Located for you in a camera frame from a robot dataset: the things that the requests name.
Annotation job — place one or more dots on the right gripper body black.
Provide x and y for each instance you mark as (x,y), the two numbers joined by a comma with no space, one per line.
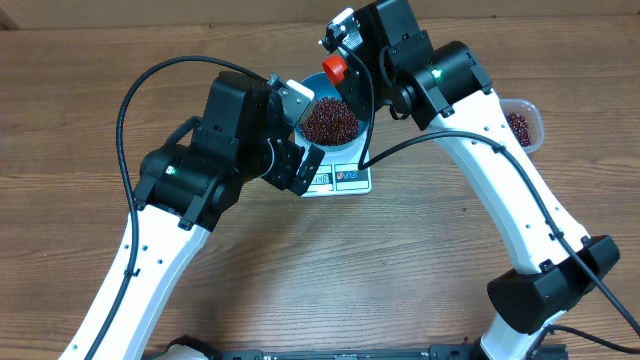
(353,87)

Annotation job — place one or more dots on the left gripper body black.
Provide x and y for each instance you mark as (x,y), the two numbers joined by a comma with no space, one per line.
(279,166)

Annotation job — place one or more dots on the red scoop blue handle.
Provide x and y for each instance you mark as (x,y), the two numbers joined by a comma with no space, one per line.
(335,67)

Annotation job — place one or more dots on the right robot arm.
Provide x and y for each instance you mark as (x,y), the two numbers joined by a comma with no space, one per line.
(378,56)

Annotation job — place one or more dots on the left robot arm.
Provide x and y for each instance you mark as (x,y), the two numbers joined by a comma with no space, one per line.
(183,189)

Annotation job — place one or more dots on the white digital kitchen scale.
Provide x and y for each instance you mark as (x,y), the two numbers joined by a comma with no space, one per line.
(338,173)

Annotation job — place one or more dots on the red beans in bowl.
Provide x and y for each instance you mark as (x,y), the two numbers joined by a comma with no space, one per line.
(331,123)

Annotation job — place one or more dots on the blue bowl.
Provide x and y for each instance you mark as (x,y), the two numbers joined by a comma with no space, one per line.
(322,87)

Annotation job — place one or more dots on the red beans in container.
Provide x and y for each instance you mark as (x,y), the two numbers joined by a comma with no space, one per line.
(519,127)

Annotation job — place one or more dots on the clear plastic bean container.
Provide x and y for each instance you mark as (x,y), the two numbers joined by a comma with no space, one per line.
(533,117)

